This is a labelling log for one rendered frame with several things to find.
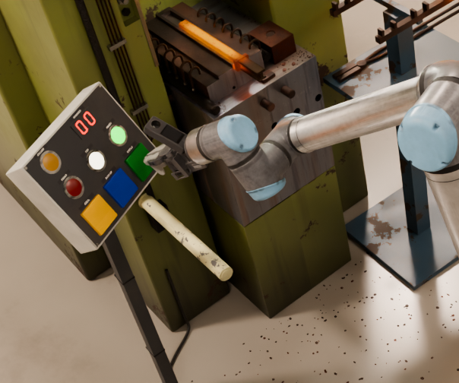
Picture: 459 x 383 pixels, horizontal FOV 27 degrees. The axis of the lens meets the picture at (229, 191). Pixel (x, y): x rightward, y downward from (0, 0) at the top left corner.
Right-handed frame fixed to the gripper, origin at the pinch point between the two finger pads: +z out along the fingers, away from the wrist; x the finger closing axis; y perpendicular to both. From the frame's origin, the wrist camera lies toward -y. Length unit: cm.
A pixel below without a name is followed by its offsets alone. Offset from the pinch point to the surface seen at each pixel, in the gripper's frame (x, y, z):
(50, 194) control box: -25.9, -11.9, 3.2
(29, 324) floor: -3, 47, 125
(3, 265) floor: 18, 32, 150
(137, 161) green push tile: -1.2, -0.4, 2.4
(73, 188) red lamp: -20.3, -8.8, 2.8
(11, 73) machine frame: 27, -30, 65
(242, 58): 46.2, 3.1, -2.2
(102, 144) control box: -5.2, -10.1, 3.2
